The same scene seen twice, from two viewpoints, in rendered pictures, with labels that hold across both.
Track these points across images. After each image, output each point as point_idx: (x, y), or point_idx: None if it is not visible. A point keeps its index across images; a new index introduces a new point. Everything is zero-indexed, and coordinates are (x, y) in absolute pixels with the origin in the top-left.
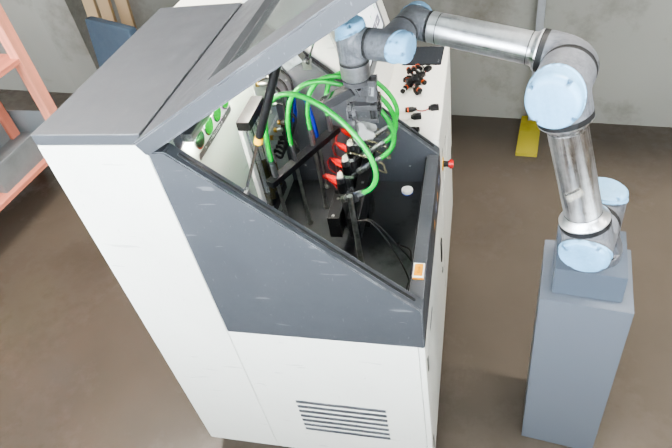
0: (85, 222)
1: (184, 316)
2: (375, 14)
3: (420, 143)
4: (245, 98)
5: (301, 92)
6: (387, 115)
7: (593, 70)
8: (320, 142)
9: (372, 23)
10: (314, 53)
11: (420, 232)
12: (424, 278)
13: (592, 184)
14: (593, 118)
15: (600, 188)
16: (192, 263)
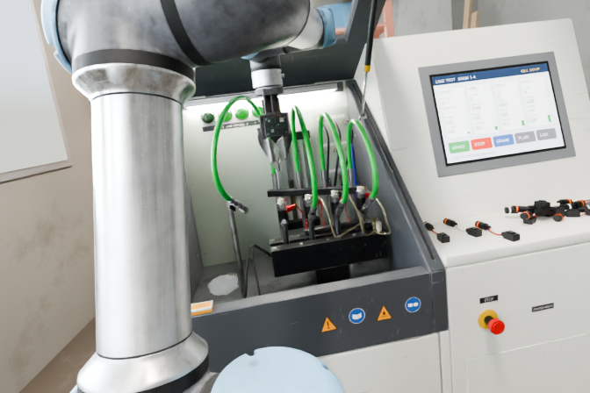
0: None
1: None
2: (544, 126)
3: (416, 245)
4: (297, 126)
5: (360, 149)
6: (309, 151)
7: None
8: (330, 188)
9: (521, 130)
10: (374, 114)
11: (269, 296)
12: (191, 316)
13: (97, 246)
14: (86, 67)
15: (268, 380)
16: None
